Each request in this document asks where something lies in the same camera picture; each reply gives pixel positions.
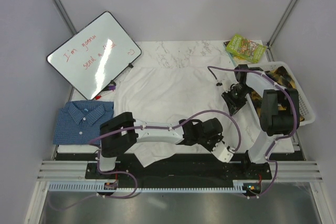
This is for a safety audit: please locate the blue checkered folded shirt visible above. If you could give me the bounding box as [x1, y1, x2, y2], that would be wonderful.
[53, 100, 114, 145]

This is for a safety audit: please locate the green book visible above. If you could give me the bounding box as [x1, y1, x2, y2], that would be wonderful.
[223, 34, 266, 66]

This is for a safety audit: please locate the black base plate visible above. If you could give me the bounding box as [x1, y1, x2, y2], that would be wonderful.
[85, 154, 272, 187]

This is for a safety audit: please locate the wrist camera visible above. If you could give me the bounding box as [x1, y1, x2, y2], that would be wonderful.
[211, 142, 235, 163]
[216, 78, 233, 92]

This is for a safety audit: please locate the white plastic basket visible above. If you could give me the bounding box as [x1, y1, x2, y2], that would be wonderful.
[235, 61, 316, 127]

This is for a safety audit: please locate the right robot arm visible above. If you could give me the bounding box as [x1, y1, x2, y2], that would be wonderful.
[222, 65, 300, 179]

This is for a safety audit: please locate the white long sleeve shirt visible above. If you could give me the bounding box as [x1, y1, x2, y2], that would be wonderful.
[113, 56, 259, 167]

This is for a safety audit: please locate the purple marker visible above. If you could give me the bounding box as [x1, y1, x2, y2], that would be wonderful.
[103, 85, 116, 91]

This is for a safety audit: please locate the white dry-erase board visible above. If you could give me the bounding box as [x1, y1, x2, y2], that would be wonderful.
[46, 11, 142, 100]

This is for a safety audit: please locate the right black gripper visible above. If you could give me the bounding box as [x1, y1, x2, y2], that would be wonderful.
[222, 84, 252, 116]

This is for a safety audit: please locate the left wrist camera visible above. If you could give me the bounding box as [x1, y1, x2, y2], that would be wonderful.
[211, 142, 235, 163]

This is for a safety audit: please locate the yellow black plaid shirt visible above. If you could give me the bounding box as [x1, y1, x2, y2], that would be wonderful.
[250, 66, 296, 121]

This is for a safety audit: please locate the white slotted cable duct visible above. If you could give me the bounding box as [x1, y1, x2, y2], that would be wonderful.
[48, 179, 271, 193]

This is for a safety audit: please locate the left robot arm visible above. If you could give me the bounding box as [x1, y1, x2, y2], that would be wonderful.
[97, 112, 233, 178]

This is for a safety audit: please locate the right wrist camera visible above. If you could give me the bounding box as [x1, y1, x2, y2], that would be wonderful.
[216, 78, 233, 92]

